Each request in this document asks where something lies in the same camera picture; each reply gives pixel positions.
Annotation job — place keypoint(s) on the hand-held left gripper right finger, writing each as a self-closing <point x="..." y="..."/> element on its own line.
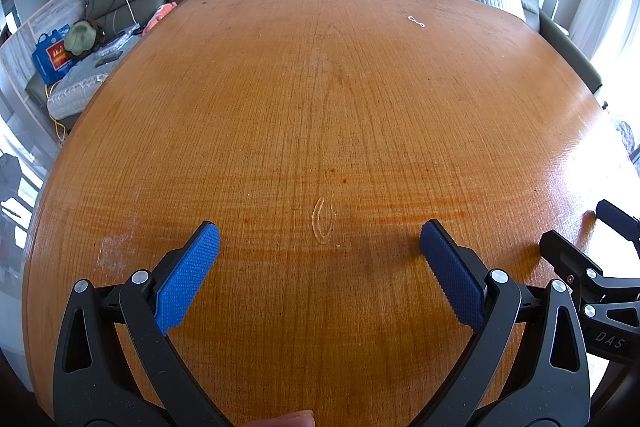
<point x="450" y="272"/>

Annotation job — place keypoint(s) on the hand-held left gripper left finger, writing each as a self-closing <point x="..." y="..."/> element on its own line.
<point x="190" y="277"/>

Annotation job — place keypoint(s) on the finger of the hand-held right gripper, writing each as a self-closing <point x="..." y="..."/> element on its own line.
<point x="570" y="257"/>
<point x="620" y="218"/>

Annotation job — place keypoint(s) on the clear rubber band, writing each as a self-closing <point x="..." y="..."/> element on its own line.
<point x="314" y="219"/>

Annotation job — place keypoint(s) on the person's left hand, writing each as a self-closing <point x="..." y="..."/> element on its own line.
<point x="285" y="421"/>

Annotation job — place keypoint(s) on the grey quilted sofa cover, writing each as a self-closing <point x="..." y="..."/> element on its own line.
<point x="75" y="87"/>

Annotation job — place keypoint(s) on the clear plastic packets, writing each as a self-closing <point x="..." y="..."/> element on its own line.
<point x="115" y="47"/>

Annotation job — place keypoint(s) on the white rubber band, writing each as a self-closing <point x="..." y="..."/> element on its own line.
<point x="416" y="21"/>

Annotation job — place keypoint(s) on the pink cloth item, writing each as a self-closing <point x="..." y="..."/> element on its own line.
<point x="157" y="19"/>

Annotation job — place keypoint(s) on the blue red shopping bag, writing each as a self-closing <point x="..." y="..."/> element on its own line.
<point x="50" y="57"/>

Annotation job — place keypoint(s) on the green hat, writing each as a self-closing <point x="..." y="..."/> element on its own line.
<point x="80" y="39"/>

